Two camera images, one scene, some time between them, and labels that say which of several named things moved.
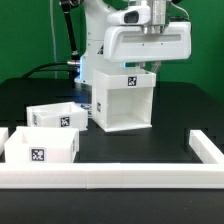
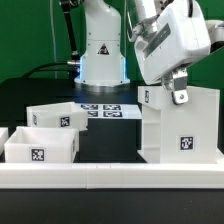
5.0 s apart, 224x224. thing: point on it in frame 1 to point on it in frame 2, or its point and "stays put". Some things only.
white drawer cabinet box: x=122 y=99 to x=187 y=133
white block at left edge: x=4 y=134 stays put
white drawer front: x=42 y=145 stays put
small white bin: x=68 y=115 stays put
